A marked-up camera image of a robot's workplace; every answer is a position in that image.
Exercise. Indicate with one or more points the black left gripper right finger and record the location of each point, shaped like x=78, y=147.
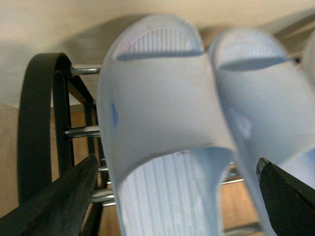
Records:
x=289, y=202

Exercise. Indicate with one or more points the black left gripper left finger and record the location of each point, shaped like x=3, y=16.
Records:
x=57, y=210

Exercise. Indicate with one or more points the light blue slide sandal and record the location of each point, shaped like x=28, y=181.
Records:
x=269, y=105
x=163, y=132

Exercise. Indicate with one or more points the grey knit sneaker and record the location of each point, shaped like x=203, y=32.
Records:
x=308, y=57

